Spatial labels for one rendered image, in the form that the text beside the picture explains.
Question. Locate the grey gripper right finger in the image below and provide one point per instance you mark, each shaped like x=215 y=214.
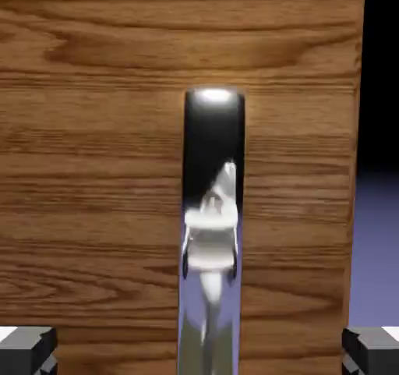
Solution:
x=372 y=351

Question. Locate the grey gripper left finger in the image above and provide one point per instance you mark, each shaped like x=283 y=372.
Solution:
x=25 y=350

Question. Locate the wooden cabinet door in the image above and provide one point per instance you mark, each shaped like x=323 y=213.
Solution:
x=93 y=163

